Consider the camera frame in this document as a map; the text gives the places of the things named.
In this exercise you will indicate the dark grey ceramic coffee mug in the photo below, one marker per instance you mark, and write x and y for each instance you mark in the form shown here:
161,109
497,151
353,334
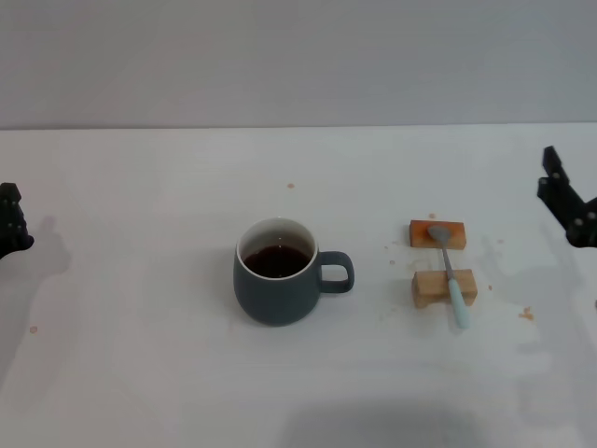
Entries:
275,298

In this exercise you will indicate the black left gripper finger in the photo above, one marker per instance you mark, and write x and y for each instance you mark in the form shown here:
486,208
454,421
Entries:
14,224

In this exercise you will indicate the orange-stained wooden block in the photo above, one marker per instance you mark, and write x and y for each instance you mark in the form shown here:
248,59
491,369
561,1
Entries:
457,238

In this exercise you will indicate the pale notched wooden block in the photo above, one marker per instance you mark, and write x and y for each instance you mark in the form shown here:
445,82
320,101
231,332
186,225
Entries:
429,287

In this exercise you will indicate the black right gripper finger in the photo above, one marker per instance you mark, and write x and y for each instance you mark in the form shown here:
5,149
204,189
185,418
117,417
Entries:
576,224
557,168

